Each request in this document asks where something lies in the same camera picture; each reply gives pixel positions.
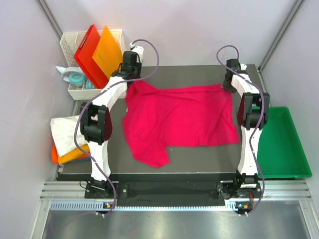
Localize magenta t shirt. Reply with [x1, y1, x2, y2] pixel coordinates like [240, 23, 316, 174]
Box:
[123, 81, 240, 168]

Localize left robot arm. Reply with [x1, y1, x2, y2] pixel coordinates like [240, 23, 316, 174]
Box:
[80, 46, 144, 199]

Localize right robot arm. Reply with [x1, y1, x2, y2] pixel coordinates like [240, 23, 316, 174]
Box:
[222, 59, 270, 197]

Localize orange plastic folder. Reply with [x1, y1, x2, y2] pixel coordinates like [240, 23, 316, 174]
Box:
[92, 26, 125, 81]

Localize red plastic folder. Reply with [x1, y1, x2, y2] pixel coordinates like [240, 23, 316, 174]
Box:
[74, 24, 109, 89]

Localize teal white headphones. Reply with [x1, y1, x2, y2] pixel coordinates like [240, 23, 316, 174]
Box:
[56, 66, 95, 90]

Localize white plastic organizer basket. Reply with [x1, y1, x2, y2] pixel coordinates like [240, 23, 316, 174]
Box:
[60, 29, 129, 100]

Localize white folded t shirt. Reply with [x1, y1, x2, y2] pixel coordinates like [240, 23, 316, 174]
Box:
[50, 116, 79, 156]

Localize blue folded t shirt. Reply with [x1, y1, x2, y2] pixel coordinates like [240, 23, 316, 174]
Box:
[72, 155, 91, 162]

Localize orange folded t shirt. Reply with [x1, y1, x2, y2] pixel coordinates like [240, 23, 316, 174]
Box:
[51, 144, 89, 165]

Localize green plastic tray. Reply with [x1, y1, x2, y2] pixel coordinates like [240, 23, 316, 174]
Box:
[257, 107, 312, 179]

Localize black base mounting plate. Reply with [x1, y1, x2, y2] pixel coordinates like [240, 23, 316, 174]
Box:
[84, 173, 262, 207]

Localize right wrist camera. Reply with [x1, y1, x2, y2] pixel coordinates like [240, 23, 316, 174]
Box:
[240, 63, 247, 71]

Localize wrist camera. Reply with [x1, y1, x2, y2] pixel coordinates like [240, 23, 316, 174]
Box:
[240, 63, 247, 71]
[130, 43, 144, 63]

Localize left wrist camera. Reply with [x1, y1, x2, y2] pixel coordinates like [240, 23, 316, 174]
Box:
[130, 43, 144, 63]

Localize white slotted cable duct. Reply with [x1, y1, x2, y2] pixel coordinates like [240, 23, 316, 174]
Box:
[49, 201, 252, 212]

